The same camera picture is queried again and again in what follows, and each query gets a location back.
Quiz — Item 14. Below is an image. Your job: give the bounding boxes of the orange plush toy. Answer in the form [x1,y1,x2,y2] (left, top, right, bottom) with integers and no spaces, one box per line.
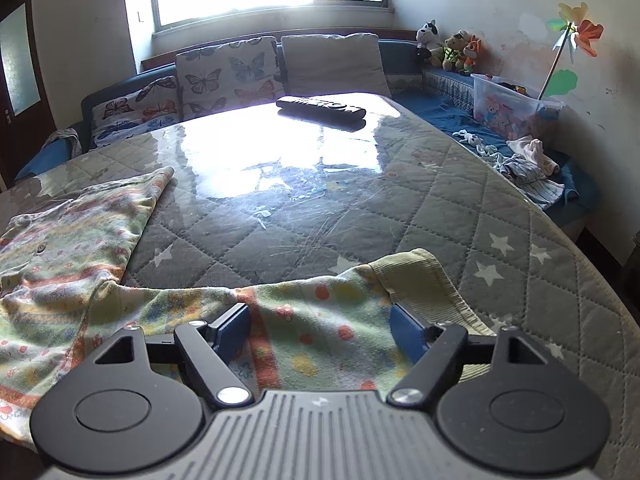
[459,35,482,75]

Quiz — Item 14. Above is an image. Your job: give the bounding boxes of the floral green children's cardigan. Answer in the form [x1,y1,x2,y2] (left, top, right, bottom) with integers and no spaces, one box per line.
[1,167,489,446]

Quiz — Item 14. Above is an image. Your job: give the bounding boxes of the black white plush cow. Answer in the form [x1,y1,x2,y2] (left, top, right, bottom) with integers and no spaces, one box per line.
[416,20,444,67]

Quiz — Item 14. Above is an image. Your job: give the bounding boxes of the dark wooden door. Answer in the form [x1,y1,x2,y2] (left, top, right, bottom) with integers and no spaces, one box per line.
[0,0,55,188]

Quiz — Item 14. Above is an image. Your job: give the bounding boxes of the plain beige cushion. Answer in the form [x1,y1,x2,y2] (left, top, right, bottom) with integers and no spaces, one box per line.
[281,32,390,96]

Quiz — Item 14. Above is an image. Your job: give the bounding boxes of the brown plush bear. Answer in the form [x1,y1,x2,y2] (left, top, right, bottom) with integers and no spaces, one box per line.
[442,30,471,72]

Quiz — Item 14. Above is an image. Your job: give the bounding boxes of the butterfly cushion upright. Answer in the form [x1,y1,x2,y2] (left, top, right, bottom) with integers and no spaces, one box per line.
[176,36,285,120]

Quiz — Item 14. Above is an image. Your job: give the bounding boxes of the pile of small clothes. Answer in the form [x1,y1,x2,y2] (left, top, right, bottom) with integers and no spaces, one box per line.
[452,130,564,210]

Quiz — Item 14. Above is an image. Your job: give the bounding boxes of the colourful paper pinwheel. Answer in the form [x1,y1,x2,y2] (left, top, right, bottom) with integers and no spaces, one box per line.
[537,2,604,100]

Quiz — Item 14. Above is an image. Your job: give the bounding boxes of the blue folded cloth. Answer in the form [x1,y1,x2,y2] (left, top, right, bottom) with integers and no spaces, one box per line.
[15,128,82,181]

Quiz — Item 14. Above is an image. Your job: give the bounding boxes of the clear plastic storage box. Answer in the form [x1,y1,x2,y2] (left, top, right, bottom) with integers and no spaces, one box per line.
[472,74,564,140]

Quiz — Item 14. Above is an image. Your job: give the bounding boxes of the black remote control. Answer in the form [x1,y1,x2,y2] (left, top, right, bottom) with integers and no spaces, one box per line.
[276,96,367,124]

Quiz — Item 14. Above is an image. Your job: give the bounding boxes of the blue sofa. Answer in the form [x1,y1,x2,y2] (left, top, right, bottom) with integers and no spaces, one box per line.
[18,34,599,226]

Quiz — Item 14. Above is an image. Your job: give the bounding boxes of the butterfly cushion lying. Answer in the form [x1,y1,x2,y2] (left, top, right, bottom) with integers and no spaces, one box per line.
[91,76,180,148]

